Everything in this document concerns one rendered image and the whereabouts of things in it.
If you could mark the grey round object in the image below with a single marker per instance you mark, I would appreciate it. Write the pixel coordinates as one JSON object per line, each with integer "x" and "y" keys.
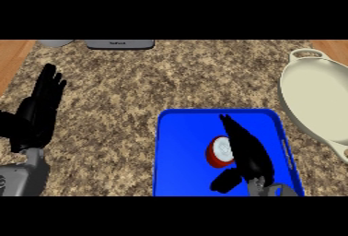
{"x": 54, "y": 42}

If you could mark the cream oval pot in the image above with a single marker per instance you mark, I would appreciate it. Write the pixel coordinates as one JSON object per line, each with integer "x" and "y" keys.
{"x": 317, "y": 92}

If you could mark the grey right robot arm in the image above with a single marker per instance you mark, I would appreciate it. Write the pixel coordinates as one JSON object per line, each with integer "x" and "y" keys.
{"x": 271, "y": 188}

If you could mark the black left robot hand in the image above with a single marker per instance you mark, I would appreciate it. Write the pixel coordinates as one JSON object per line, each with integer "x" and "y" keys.
{"x": 38, "y": 113}

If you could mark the blue rectangular tray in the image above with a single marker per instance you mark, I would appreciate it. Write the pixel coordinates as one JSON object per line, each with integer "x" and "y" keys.
{"x": 190, "y": 153}

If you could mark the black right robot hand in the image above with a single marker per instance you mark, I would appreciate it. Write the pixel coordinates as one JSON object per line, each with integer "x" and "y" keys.
{"x": 246, "y": 147}

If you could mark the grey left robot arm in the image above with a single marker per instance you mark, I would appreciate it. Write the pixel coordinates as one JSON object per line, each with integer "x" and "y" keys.
{"x": 26, "y": 175}

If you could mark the grey flat appliance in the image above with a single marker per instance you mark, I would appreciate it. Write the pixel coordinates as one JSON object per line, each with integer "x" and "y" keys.
{"x": 119, "y": 44}

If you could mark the red can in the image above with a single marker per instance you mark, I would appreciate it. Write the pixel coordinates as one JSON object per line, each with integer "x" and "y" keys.
{"x": 219, "y": 152}

